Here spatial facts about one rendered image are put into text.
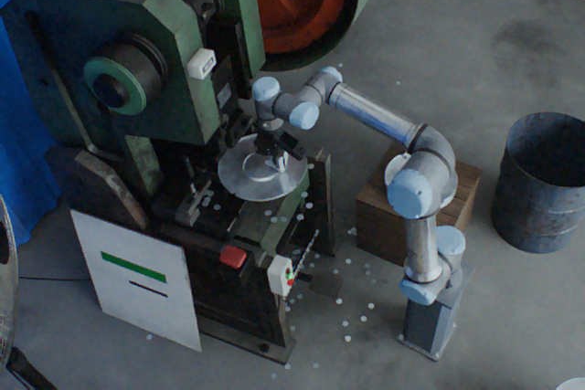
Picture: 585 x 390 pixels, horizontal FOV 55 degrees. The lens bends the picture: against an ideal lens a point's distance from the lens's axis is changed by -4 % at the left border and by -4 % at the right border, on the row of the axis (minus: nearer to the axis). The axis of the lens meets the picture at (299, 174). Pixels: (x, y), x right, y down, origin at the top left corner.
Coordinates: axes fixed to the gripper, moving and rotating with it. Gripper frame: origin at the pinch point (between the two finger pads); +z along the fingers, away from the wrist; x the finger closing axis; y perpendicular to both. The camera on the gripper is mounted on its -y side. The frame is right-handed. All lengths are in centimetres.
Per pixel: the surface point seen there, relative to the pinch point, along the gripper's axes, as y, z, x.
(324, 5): -3, -41, -33
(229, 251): 3.4, 3.6, 32.2
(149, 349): 48, 80, 47
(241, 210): 10.2, 9.9, 13.2
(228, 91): 16.6, -26.2, -2.6
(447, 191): -47, 41, -43
